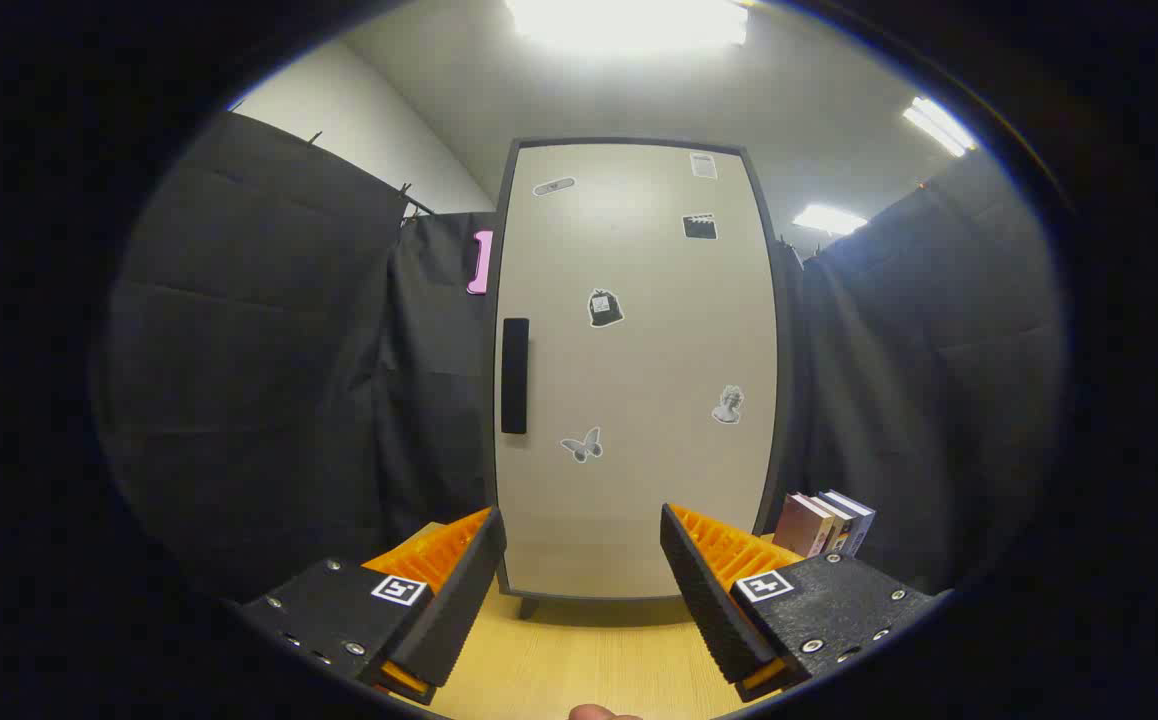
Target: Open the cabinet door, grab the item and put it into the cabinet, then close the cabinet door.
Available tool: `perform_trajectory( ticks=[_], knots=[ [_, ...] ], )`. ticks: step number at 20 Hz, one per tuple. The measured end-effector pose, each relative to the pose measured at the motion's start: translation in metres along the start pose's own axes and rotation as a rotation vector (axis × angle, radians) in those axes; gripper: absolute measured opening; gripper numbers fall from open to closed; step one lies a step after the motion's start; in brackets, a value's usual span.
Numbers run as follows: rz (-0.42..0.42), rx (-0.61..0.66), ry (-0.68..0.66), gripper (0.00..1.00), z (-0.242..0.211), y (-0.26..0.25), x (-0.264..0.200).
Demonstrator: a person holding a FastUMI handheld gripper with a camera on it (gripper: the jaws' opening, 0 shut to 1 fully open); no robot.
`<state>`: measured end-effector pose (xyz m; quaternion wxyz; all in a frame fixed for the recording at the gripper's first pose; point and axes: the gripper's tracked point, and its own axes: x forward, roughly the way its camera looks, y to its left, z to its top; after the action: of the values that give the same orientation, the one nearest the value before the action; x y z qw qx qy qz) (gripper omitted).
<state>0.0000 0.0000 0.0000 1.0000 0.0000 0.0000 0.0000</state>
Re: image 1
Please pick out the black backdrop cloth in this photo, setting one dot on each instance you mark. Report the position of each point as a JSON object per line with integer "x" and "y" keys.
{"x": 259, "y": 350}

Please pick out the ceiling light panel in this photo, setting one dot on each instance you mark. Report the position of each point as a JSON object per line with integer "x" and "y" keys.
{"x": 629, "y": 22}
{"x": 829, "y": 219}
{"x": 939, "y": 125}

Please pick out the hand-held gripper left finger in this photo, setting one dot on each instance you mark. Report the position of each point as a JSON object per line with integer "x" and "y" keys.
{"x": 459, "y": 610}

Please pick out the grey book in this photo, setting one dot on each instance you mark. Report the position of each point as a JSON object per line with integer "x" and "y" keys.
{"x": 838, "y": 527}

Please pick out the maroon book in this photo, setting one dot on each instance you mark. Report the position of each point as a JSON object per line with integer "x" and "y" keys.
{"x": 801, "y": 522}

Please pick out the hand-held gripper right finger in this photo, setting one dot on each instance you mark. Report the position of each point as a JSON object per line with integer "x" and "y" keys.
{"x": 709, "y": 610}

